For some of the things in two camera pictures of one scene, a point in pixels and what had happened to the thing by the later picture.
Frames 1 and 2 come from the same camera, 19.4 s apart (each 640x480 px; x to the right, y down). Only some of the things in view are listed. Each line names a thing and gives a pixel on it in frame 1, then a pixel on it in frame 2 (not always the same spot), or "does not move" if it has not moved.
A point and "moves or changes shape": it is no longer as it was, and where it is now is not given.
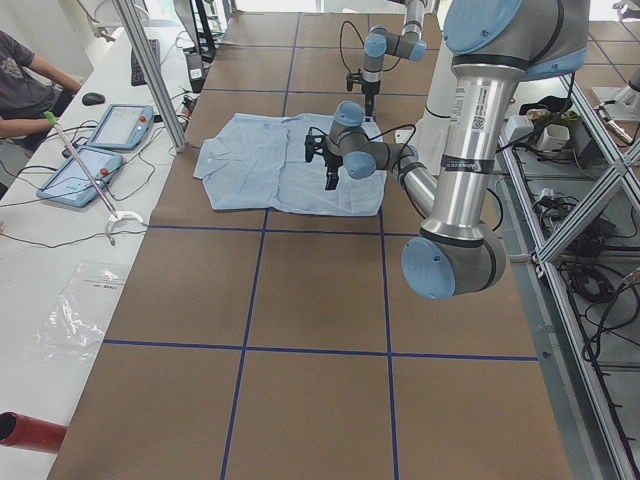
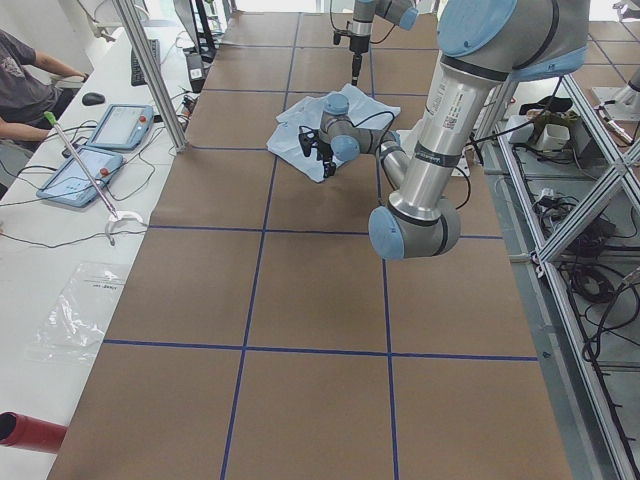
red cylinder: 27,432 does not move
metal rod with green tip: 52,119 does not move
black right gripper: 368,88 -> 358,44
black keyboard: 137,75 does not move
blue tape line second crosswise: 315,350 does not move
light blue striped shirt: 259,163 moves or changes shape
